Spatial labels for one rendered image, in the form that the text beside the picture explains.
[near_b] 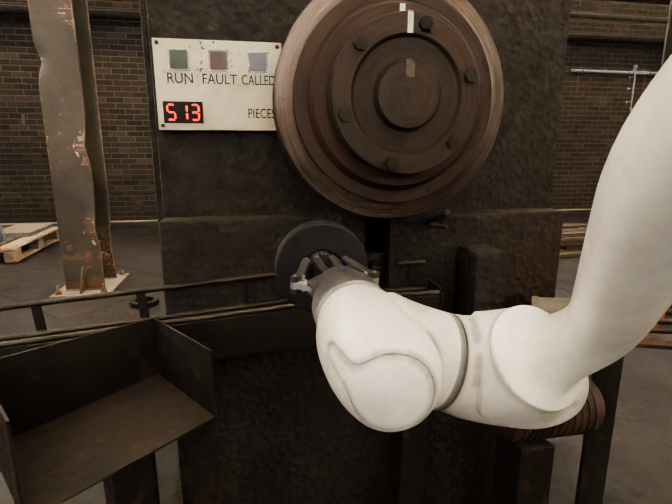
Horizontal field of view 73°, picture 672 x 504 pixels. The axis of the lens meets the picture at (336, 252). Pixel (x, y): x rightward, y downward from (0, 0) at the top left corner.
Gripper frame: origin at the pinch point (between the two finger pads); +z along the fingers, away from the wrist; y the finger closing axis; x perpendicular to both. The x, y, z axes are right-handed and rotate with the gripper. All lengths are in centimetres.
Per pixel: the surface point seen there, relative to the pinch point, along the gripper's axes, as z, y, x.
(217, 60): 32.0, -16.9, 34.0
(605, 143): 626, 584, -4
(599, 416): -1, 59, -37
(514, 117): 34, 53, 24
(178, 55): 32, -25, 35
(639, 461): 35, 113, -86
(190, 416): -6.7, -22.0, -23.4
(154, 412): -4.0, -27.9, -23.8
